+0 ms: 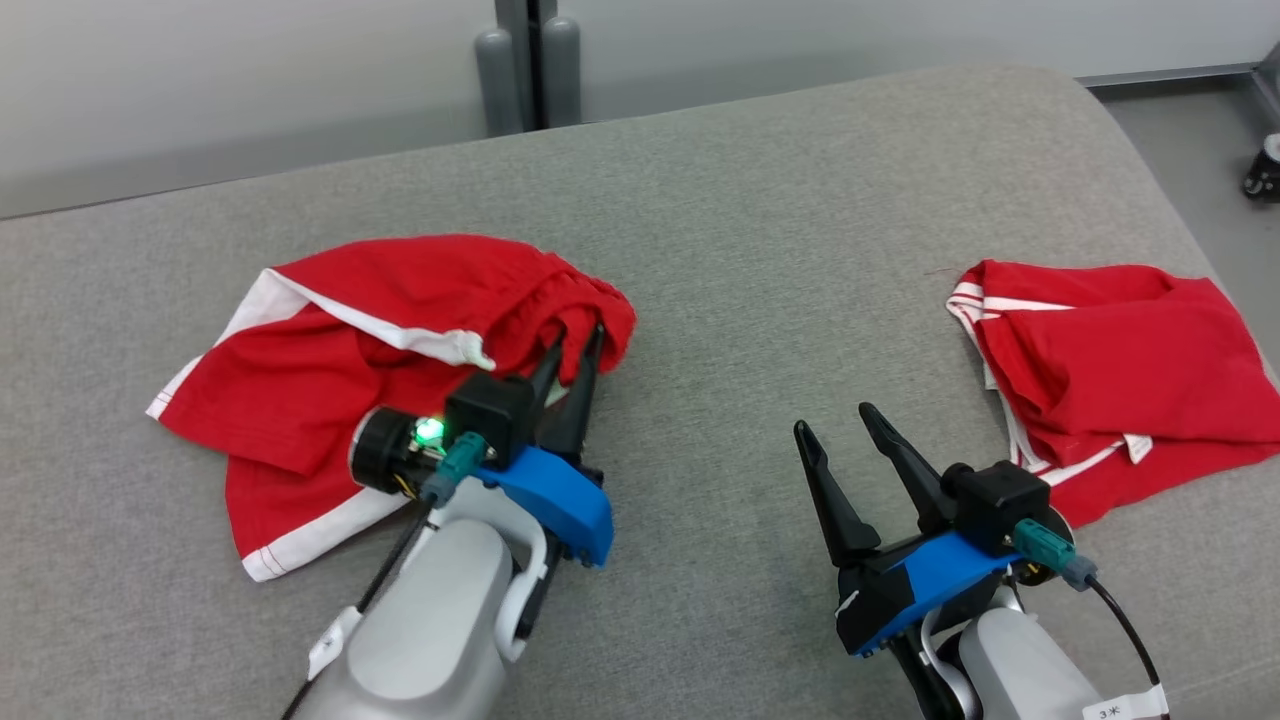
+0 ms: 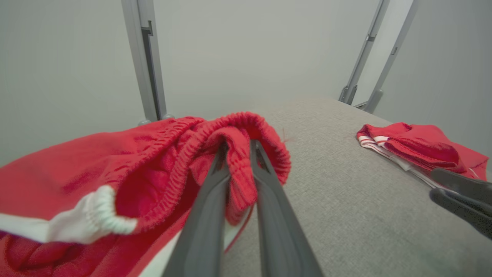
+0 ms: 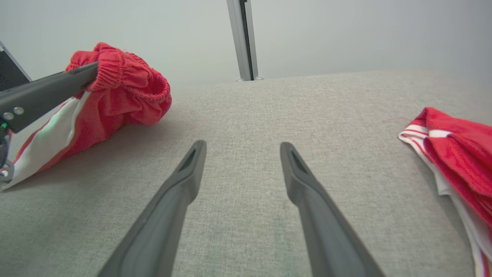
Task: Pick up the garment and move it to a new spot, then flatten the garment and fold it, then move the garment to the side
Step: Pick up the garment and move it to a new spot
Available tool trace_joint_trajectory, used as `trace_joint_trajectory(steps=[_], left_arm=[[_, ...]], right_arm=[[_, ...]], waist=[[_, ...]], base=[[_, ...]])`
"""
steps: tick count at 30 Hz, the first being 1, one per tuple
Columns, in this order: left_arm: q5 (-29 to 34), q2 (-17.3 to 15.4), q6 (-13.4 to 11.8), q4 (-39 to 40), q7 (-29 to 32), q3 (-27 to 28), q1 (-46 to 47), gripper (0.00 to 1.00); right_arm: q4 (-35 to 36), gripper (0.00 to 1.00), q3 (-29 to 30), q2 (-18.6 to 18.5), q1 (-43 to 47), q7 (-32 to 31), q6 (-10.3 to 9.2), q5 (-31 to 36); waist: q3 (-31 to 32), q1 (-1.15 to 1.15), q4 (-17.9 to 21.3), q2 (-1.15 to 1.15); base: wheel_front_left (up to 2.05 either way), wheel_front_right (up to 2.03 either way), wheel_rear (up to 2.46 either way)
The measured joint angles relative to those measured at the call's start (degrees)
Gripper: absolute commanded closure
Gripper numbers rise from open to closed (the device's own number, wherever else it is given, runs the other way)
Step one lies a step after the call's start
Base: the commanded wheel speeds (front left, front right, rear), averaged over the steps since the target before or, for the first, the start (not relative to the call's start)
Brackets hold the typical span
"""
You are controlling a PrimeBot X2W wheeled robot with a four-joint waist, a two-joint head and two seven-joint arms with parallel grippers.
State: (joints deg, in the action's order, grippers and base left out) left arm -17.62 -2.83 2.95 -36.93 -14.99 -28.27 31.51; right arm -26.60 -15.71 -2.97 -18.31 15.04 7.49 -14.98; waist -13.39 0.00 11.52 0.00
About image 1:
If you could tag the red shorts with white trim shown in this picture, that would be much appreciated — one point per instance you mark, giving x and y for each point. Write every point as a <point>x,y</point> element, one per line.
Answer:
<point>300,390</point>

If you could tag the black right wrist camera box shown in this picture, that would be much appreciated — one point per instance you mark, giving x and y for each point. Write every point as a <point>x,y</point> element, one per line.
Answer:
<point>1000,500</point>

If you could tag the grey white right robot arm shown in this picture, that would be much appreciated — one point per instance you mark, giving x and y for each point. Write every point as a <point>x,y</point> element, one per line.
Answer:
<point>1020,670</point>

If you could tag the grey cylindrical post foot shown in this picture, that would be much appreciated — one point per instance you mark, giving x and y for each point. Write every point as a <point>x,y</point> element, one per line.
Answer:
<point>498,85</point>
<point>561,70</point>

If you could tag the grey metal frame leg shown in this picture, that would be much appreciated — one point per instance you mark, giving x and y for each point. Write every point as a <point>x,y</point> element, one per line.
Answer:
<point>1270,90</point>

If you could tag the teal left wrist camera connector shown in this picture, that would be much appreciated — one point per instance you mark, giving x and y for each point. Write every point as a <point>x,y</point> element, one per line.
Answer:
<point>460,460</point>

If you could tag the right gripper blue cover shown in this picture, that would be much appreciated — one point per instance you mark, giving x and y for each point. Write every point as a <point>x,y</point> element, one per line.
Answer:
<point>920,585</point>

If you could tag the black caster wheel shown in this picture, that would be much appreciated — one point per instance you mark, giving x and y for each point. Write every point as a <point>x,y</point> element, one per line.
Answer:
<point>1265,172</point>

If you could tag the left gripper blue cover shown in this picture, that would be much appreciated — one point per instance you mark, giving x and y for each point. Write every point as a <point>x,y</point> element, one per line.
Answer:
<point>560,500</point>

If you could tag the grey partition post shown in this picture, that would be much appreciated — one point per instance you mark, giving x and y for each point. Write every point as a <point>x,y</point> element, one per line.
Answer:
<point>512,12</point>

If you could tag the red basketball jersey number 23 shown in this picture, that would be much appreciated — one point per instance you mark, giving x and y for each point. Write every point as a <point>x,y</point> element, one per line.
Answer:
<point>1120,370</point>

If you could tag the teal wrist camera connector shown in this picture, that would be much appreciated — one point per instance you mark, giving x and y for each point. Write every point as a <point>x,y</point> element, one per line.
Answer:
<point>1045,545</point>
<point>460,460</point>

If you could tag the teal right wrist camera connector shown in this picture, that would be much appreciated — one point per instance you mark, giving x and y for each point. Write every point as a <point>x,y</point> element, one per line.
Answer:
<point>1045,545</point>

